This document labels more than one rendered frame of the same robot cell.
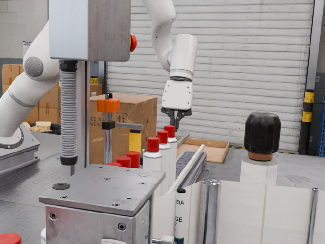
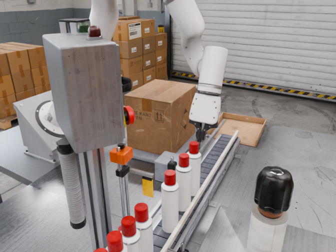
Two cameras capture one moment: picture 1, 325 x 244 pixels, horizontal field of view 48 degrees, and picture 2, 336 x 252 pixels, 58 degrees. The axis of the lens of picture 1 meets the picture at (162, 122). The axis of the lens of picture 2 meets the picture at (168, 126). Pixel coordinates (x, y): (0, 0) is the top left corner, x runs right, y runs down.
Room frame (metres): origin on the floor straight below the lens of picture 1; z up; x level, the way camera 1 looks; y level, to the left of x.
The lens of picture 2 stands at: (0.26, -0.11, 1.55)
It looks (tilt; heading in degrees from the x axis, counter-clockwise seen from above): 24 degrees down; 11
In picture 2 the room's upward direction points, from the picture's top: straight up
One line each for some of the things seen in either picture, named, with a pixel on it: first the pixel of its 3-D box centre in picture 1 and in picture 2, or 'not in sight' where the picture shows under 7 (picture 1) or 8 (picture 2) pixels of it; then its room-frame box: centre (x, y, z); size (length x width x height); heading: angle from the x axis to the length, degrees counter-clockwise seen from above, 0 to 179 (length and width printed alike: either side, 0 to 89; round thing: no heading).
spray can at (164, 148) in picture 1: (161, 164); (183, 182); (1.07, 0.00, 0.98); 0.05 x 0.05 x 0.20
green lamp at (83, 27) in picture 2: not in sight; (83, 28); (0.82, 0.17, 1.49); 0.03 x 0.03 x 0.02
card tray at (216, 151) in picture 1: (200, 149); (237, 127); (1.83, -0.20, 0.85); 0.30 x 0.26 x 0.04; 165
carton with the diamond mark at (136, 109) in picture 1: (121, 128); (162, 115); (1.61, 0.18, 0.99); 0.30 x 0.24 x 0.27; 165
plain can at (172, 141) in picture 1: (168, 157); (193, 168); (1.15, -0.02, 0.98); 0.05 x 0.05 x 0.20
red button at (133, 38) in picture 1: (128, 42); (126, 115); (0.79, 0.08, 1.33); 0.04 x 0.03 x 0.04; 41
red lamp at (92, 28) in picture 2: not in sight; (94, 32); (0.77, 0.12, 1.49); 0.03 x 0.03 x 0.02
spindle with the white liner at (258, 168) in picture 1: (258, 173); (268, 222); (0.87, -0.24, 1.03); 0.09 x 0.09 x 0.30
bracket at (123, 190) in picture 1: (109, 184); not in sight; (0.43, 0.06, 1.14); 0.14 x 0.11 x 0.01; 165
